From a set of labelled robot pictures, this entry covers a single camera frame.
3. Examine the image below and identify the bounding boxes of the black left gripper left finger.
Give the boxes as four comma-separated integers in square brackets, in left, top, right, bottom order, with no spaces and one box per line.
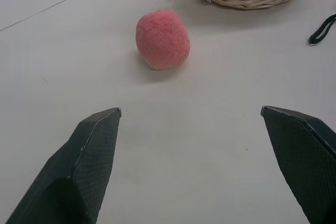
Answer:
[5,107,122,224]

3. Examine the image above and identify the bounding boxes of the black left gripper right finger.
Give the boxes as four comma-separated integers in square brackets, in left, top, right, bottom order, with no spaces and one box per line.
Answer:
[260,105,336,224]

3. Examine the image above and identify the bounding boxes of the pink fuzzy peach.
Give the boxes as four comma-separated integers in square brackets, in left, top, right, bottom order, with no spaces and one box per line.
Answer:
[135,9,191,71]

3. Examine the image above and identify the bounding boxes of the black cable loop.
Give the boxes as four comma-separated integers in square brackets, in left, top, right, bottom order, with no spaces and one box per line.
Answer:
[308,14,336,46]

